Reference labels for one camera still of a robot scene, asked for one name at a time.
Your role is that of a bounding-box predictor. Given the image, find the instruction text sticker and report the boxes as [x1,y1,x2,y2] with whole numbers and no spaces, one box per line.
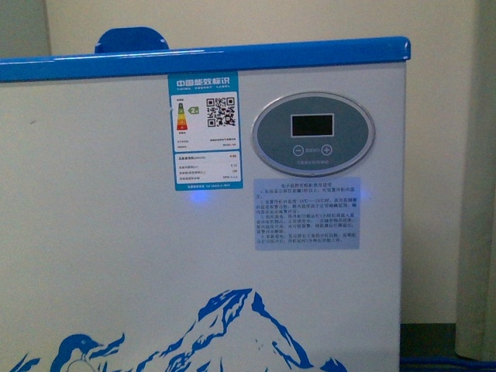
[253,177,361,250]

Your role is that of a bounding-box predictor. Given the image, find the energy efficiency label sticker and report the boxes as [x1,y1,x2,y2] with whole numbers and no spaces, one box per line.
[167,71,243,191]

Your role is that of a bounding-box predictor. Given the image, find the white blue chest freezer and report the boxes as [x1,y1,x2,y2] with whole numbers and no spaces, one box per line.
[1,36,411,371]

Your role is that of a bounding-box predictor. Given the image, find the oval temperature control panel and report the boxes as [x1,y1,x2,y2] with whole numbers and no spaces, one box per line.
[252,91,375,177]

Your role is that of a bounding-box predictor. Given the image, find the blue cable on floor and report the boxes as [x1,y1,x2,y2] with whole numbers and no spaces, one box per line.
[398,354,496,372]

